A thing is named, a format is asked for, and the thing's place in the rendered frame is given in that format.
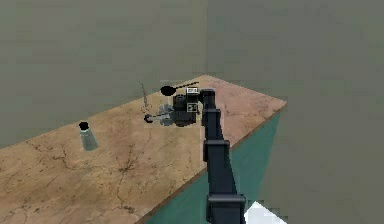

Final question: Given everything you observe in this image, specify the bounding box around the black ladle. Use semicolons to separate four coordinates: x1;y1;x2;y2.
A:
160;81;200;97

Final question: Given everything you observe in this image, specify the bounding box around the thin grey utensil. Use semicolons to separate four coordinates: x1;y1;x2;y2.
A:
137;77;152;114

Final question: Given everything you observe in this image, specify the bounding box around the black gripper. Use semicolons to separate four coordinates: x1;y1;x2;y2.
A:
143;94;201;128

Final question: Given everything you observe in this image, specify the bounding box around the teal counter with brown top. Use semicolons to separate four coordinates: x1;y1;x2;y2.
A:
0;73;289;224

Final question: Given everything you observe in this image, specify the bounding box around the grey shaker with black cap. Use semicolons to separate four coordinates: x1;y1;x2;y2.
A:
78;121;100;152

